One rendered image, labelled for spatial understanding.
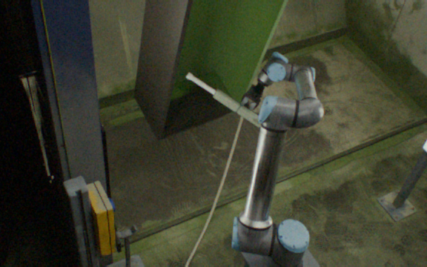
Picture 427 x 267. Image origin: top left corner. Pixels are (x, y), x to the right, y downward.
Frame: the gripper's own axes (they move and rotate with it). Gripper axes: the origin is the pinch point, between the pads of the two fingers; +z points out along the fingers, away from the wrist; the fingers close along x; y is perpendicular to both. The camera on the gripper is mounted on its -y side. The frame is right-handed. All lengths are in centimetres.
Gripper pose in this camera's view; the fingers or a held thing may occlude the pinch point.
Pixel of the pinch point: (242, 110)
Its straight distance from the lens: 293.4
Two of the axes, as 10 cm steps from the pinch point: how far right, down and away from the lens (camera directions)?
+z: -5.3, 7.6, 3.8
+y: 1.4, -3.7, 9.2
